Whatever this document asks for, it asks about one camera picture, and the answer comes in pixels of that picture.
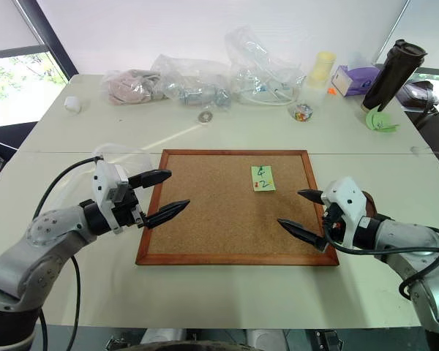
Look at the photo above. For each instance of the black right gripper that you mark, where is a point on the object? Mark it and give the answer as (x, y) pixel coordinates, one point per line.
(333, 221)

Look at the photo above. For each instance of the small orange object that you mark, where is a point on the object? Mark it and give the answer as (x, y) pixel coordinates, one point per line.
(332, 92)

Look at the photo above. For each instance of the black chair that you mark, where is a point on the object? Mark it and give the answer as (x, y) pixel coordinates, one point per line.
(435, 131)

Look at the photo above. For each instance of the small white cup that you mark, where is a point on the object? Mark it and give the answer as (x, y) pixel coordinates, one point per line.
(72, 105)

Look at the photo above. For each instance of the purple tissue box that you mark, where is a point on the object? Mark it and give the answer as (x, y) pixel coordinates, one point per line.
(355, 78)

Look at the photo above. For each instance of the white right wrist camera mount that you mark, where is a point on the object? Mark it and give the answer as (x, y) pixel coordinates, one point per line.
(345, 204)

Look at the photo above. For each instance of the wood framed cork board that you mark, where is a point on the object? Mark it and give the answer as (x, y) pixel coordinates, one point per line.
(223, 219)

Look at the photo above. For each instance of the small container coloured pins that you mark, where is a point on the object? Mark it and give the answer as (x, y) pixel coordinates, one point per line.
(301, 113)

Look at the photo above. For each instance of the plastic bag with pink contents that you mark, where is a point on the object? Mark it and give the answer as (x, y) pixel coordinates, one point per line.
(128, 86)

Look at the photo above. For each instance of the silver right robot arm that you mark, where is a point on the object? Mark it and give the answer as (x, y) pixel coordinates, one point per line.
(413, 248)

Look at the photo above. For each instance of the green tape dispenser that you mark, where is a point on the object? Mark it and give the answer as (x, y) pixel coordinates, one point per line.
(378, 120)

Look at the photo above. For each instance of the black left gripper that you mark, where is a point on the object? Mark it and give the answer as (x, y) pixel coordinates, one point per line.
(126, 214)

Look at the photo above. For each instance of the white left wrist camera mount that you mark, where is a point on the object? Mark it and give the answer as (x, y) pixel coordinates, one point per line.
(104, 183)

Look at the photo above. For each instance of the plastic bag with metal parts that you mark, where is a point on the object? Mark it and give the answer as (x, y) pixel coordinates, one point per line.
(194, 84)

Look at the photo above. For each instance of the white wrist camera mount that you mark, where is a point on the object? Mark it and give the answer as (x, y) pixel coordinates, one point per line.
(345, 204)
(104, 183)

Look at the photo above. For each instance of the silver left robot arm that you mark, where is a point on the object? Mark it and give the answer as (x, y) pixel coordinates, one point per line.
(33, 252)

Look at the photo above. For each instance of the green sticky note with numbers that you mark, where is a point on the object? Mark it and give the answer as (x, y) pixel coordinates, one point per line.
(264, 179)

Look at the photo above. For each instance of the pale yellow cylindrical container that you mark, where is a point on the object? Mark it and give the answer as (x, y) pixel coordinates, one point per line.
(321, 69)

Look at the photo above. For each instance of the dark brown travel tumbler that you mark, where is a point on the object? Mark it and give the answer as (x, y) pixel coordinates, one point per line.
(391, 77)

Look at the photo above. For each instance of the dark purple bag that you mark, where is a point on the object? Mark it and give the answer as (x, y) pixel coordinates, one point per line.
(417, 95)

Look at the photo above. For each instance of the black window frame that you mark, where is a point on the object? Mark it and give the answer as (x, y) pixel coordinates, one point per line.
(51, 40)

